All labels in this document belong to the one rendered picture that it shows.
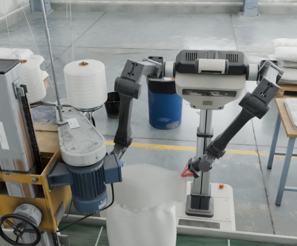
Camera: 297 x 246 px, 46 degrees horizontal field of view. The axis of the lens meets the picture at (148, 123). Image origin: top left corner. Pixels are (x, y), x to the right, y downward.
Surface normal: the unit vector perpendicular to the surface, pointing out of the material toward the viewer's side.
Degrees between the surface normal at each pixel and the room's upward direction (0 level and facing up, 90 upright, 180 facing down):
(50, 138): 0
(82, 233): 0
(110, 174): 90
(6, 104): 90
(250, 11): 90
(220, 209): 0
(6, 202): 90
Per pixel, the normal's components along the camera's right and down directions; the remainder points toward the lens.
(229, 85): -0.11, -0.33
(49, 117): -0.02, -0.86
